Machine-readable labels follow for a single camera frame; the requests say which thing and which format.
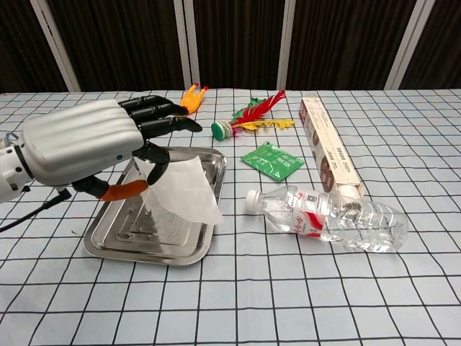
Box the yellow rubber chicken toy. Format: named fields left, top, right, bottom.
left=179, top=82, right=210, bottom=117

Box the grey metal frame post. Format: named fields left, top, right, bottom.
left=30, top=0, right=81, bottom=92
left=173, top=0, right=201, bottom=91
left=384, top=0, right=437, bottom=90
left=277, top=0, right=297, bottom=91

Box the stainless steel rectangular tray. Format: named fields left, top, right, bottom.
left=83, top=146, right=228, bottom=267

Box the translucent white paper sheet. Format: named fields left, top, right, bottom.
left=135, top=155, right=225, bottom=231

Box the long cardboard wrap box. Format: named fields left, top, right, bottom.
left=299, top=92, right=365, bottom=199

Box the blue checked tablecloth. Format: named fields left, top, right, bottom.
left=0, top=87, right=461, bottom=346

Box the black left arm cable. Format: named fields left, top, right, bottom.
left=0, top=187, right=73, bottom=232

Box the colourful feather shuttlecock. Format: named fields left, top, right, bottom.
left=210, top=89, right=297, bottom=141

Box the green sachet packet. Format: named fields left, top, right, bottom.
left=240, top=141, right=306, bottom=181

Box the clear plastic water bottle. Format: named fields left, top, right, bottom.
left=246, top=185, right=410, bottom=254

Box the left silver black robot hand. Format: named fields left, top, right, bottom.
left=21, top=94, right=204, bottom=202

